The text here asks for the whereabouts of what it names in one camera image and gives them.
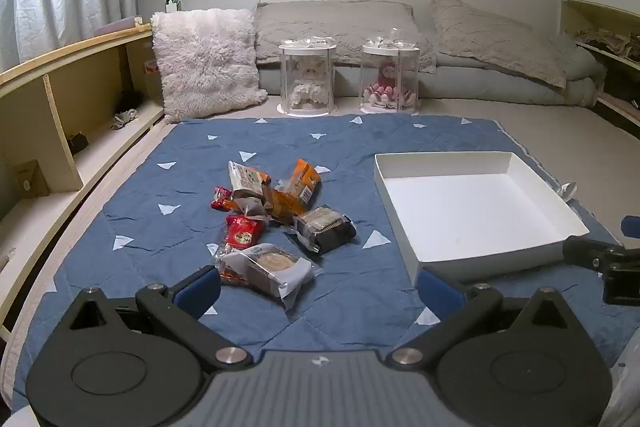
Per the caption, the pink dressed doll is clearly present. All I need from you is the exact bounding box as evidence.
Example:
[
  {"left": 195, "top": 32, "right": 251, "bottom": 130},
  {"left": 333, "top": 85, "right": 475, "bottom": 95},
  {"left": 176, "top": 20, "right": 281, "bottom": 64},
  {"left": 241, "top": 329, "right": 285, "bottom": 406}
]
[{"left": 364, "top": 61, "right": 417, "bottom": 108}]

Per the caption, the dark brownie clear packet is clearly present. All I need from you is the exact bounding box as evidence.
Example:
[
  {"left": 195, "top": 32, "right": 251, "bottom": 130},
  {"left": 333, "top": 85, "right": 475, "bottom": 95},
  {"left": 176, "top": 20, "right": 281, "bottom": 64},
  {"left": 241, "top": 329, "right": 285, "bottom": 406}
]
[{"left": 293, "top": 205, "right": 357, "bottom": 256}]

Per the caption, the blue quilted blanket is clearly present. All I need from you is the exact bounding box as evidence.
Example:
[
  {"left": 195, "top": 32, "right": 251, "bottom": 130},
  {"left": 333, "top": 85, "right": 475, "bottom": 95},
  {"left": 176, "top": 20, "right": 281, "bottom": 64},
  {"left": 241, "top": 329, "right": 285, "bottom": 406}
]
[{"left": 10, "top": 114, "right": 640, "bottom": 413}]

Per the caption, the pile of clothes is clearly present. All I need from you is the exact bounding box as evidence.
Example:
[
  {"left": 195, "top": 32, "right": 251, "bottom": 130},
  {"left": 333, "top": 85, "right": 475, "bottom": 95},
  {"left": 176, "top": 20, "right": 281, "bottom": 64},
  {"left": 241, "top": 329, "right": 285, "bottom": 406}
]
[{"left": 574, "top": 28, "right": 640, "bottom": 58}]

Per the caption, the white pink-print snack packet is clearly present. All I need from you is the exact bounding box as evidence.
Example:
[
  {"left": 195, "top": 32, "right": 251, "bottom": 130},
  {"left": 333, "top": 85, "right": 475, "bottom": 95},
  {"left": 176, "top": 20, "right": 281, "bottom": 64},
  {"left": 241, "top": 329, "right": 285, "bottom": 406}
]
[{"left": 228, "top": 160, "right": 272, "bottom": 194}]

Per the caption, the round cookie clear packet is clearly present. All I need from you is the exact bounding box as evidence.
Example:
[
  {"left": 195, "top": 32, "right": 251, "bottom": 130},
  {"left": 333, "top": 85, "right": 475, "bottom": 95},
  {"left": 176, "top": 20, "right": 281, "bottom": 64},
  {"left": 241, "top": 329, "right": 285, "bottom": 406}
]
[{"left": 218, "top": 244, "right": 324, "bottom": 309}]

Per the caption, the red cookie packet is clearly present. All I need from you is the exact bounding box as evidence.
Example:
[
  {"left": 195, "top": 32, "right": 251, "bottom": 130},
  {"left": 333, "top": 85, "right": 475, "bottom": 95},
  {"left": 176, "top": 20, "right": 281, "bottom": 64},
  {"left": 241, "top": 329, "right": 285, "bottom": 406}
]
[{"left": 224, "top": 215, "right": 264, "bottom": 254}]

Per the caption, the fluffy white pillow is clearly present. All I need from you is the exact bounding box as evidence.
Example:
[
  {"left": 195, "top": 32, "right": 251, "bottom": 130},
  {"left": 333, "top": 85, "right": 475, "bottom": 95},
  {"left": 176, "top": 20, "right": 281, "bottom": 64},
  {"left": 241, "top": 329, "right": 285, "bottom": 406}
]
[{"left": 150, "top": 9, "right": 269, "bottom": 124}]

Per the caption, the grey folded duvet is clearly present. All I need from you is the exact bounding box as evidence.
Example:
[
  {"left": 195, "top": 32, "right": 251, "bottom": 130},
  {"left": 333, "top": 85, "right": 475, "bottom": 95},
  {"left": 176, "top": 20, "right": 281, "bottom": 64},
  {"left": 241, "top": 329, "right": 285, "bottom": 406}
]
[{"left": 257, "top": 0, "right": 612, "bottom": 108}]

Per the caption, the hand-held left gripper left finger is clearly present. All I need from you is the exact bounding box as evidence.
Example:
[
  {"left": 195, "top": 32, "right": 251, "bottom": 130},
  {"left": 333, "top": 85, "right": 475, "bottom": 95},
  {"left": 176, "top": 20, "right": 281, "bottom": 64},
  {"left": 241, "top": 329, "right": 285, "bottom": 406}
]
[{"left": 64, "top": 264, "right": 253, "bottom": 371}]

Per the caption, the clear cylindrical display case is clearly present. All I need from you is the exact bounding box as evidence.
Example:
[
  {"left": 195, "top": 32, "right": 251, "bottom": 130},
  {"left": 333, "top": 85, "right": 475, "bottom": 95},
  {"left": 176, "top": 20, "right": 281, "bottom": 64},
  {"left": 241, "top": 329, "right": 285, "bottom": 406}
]
[
  {"left": 358, "top": 37, "right": 421, "bottom": 114},
  {"left": 276, "top": 37, "right": 339, "bottom": 116}
]

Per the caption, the large orange snack packet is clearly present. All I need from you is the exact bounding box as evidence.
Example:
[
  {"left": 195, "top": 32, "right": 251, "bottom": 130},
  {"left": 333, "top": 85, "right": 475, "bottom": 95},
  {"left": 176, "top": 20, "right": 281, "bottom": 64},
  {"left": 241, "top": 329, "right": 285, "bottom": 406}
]
[{"left": 283, "top": 159, "right": 322, "bottom": 204}]

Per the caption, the curved wooden shelf unit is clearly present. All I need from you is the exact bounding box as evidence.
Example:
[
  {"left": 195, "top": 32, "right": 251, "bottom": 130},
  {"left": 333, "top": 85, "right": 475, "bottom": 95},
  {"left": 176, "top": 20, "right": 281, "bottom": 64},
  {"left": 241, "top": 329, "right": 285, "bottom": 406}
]
[{"left": 0, "top": 23, "right": 167, "bottom": 339}]

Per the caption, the grey textured pillow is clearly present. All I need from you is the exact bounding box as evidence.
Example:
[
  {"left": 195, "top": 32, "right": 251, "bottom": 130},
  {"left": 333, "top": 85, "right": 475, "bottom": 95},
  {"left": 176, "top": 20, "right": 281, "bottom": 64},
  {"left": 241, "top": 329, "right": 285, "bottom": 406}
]
[
  {"left": 252, "top": 0, "right": 439, "bottom": 74},
  {"left": 429, "top": 0, "right": 569, "bottom": 89}
]

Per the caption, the rope bundle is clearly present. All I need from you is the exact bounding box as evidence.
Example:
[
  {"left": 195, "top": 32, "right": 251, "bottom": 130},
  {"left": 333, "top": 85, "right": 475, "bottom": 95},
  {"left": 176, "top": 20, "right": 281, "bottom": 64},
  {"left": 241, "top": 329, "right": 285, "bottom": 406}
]
[{"left": 112, "top": 108, "right": 142, "bottom": 128}]

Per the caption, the pink book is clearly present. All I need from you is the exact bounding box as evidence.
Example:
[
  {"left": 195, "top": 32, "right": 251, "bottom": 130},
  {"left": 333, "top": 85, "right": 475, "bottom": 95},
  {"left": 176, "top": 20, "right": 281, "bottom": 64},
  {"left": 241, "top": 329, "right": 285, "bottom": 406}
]
[{"left": 94, "top": 17, "right": 139, "bottom": 36}]

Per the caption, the grey curtain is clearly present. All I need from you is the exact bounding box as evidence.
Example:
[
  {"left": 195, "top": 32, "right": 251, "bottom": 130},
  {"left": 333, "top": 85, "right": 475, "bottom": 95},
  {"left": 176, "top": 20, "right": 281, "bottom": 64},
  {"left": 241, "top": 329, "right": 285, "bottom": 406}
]
[{"left": 0, "top": 0, "right": 139, "bottom": 74}]

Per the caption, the white dressed doll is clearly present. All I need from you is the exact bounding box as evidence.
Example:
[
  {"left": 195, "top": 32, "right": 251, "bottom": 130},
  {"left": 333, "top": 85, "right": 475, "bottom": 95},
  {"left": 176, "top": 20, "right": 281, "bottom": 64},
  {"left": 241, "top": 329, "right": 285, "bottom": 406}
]
[{"left": 291, "top": 59, "right": 327, "bottom": 108}]

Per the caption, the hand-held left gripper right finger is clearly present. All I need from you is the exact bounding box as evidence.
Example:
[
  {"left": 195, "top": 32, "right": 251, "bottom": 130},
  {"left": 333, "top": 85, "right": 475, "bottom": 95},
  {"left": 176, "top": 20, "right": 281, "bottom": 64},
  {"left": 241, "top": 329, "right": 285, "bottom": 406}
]
[{"left": 386, "top": 266, "right": 576, "bottom": 371}]

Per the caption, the small red candy packet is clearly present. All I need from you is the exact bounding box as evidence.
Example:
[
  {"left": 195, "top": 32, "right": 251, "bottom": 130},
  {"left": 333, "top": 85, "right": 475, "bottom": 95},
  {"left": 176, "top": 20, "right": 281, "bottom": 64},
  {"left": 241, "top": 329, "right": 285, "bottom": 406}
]
[{"left": 210, "top": 186, "right": 234, "bottom": 212}]

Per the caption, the brown cardboard piece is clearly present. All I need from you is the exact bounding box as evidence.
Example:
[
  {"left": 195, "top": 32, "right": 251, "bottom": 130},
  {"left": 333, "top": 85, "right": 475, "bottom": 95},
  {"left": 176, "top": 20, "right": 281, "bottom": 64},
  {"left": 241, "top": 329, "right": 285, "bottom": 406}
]
[{"left": 12, "top": 159, "right": 51, "bottom": 198}]

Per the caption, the white cardboard box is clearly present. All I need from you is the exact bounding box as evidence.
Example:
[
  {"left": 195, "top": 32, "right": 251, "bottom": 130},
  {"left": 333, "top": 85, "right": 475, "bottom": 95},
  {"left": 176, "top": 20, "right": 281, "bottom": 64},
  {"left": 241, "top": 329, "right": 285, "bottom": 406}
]
[{"left": 373, "top": 151, "right": 591, "bottom": 285}]

